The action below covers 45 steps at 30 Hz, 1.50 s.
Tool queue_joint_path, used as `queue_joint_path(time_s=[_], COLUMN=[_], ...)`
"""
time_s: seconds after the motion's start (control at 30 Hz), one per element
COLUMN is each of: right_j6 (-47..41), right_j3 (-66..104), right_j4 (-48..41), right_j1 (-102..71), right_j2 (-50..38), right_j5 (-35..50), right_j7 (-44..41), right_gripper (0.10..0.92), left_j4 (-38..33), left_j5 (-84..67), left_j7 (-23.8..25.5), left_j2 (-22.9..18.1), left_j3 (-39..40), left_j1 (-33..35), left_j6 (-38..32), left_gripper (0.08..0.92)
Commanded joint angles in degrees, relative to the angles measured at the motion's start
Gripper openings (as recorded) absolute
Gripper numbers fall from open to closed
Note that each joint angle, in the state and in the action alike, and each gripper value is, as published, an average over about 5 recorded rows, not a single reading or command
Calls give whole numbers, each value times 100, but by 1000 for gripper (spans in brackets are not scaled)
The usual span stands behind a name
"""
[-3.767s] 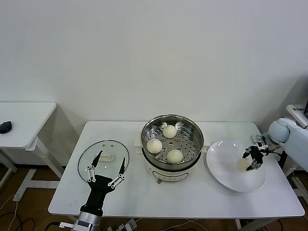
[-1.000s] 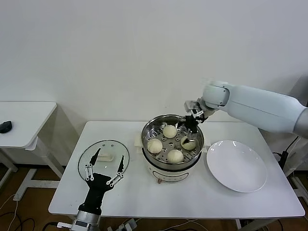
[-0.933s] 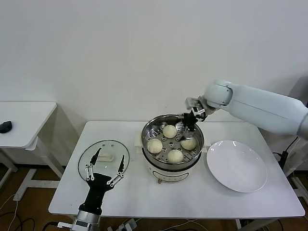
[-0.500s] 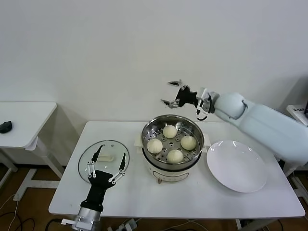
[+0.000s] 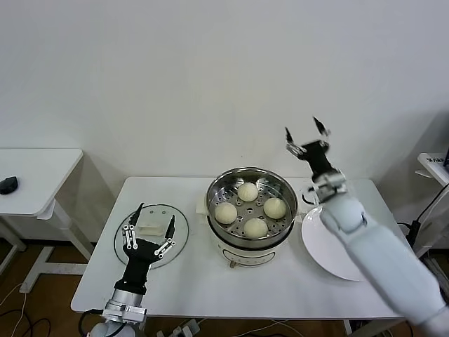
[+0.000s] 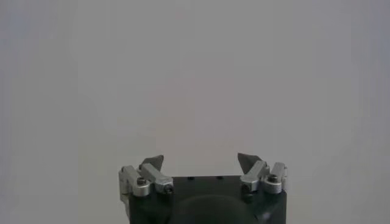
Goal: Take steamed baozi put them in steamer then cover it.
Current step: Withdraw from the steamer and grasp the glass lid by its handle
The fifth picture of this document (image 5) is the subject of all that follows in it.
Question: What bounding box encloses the white power strip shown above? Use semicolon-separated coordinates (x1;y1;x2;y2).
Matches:
154;315;201;337

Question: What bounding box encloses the thin black floor cable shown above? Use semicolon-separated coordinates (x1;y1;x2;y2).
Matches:
24;317;51;337

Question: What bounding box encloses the black power adapter cable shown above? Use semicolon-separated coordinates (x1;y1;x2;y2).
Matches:
397;182;449;249

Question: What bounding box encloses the thin white floor cable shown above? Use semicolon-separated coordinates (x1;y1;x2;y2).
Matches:
0;282;29;337

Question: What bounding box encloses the white side table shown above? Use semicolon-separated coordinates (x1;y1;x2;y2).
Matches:
0;148;95;295

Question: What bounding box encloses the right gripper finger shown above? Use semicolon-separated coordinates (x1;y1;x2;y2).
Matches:
313;116;333;147
284;126;305;157

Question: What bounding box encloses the white table with label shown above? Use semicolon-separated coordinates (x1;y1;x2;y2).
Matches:
410;152;449;292

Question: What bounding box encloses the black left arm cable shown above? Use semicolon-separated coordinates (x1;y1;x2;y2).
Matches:
80;308;107;337

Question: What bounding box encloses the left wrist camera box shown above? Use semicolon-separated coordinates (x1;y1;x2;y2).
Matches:
102;304;147;323

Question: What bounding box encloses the perforated steel steamer basket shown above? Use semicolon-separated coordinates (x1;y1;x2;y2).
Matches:
205;166;298;249

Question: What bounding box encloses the black computer mouse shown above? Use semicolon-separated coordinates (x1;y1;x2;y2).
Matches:
0;176;18;196

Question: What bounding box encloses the white electric cooker pot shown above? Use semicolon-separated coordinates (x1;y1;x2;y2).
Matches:
194;194;306;270

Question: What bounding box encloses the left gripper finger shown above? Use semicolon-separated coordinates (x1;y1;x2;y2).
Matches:
153;214;177;260
121;202;145;251

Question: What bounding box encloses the white steamed baozi bun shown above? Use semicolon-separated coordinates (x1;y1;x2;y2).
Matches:
237;183;260;203
214;203;239;225
262;197;287;218
243;217;270;238

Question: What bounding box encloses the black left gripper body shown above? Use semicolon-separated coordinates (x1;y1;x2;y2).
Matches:
113;237;163;293

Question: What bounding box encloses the round white plate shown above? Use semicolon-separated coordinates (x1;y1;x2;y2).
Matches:
300;205;373;282

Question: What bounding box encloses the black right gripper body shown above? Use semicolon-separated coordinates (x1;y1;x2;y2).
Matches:
300;139;338;177

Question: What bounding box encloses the round glass pot lid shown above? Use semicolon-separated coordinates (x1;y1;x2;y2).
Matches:
113;204;190;270

